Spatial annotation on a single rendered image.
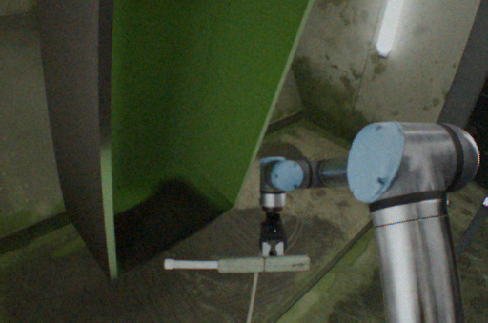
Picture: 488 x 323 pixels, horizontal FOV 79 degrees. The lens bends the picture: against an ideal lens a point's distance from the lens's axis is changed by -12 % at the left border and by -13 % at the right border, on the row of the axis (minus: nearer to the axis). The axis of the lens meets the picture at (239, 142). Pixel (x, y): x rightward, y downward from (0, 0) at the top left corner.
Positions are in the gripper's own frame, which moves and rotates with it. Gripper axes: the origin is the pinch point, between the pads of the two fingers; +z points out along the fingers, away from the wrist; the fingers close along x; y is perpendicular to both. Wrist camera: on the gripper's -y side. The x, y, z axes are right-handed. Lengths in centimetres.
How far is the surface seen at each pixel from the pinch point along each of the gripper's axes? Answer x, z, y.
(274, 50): 2, -70, -15
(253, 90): 7, -59, -2
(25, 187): 120, -20, 51
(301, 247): -27, 12, 67
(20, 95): 125, -68, 50
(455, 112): -140, -69, 81
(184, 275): 35, 21, 49
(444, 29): -125, -121, 66
